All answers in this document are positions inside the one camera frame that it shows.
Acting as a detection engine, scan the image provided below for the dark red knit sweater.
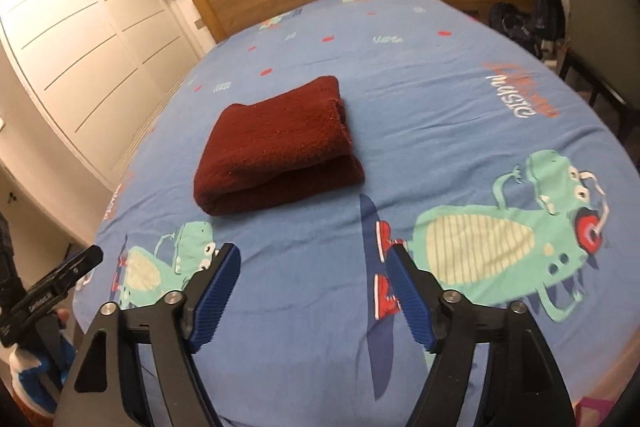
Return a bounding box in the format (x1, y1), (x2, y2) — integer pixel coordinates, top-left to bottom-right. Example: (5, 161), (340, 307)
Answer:
(193, 75), (366, 217)

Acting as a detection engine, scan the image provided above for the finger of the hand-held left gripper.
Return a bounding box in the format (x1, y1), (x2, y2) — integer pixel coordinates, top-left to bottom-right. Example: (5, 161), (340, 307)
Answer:
(50, 245), (104, 297)

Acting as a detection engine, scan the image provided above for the black backpack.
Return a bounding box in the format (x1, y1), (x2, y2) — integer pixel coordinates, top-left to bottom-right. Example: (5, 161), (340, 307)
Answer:
(487, 2), (543, 58)

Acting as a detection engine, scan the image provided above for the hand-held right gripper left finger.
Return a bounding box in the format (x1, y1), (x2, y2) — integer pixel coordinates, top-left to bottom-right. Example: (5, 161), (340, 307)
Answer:
(52, 243), (242, 427)

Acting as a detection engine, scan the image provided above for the white wardrobe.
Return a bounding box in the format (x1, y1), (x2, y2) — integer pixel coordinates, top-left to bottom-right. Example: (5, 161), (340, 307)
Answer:
(0, 0), (206, 198)

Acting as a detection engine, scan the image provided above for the grey chair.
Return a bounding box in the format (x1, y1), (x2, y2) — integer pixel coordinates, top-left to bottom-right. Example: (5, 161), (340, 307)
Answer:
(557, 0), (640, 142)

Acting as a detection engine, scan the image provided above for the dark tote bag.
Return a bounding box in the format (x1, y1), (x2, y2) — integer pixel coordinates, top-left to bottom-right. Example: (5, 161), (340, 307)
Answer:
(532, 0), (566, 42)

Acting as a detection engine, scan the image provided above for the blue dinosaur print bed sheet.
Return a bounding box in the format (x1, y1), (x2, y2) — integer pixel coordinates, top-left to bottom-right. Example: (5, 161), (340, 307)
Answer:
(72, 0), (638, 427)

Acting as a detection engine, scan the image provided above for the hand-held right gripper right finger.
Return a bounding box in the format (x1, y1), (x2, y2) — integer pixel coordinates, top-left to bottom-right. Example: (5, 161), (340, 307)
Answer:
(386, 244), (576, 427)

